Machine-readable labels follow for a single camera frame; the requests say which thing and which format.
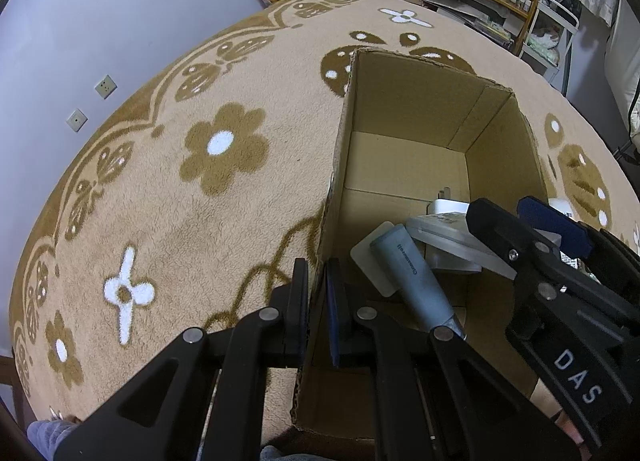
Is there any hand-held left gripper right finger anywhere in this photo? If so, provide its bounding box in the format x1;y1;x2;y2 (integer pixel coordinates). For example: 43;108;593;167
324;260;583;461

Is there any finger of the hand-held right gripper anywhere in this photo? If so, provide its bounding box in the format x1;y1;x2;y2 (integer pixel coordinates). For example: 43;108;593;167
516;195;640;292
466;198;563;303

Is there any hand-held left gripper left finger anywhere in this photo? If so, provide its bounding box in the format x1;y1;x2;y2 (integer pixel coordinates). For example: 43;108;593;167
52;258;311;461

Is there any white translucent plastic item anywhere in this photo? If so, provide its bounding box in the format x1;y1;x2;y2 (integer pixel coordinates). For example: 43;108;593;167
405;214;518;282

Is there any grey cosmetic tube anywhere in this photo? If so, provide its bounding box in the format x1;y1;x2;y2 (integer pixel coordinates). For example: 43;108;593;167
369;224;468;342

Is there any cardboard box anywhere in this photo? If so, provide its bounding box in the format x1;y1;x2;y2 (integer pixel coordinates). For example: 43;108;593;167
290;46;551;442

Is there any beige flower-patterned blanket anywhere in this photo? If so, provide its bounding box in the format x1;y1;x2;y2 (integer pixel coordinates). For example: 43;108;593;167
7;0;640;461

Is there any dark blue hoop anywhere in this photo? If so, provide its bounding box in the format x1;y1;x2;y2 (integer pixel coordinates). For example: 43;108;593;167
555;0;573;97

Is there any green tissue pack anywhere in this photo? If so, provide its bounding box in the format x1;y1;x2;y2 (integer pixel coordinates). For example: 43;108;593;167
527;28;561;64

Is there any white trolley cart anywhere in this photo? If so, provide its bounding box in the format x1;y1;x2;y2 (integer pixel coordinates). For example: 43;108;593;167
517;0;583;79

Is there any pile of magazines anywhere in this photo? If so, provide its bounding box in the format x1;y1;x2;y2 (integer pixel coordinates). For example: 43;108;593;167
422;0;516;49

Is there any person's light blue fleece clothing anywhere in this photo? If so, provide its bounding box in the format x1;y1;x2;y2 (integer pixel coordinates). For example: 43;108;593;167
27;418;83;461

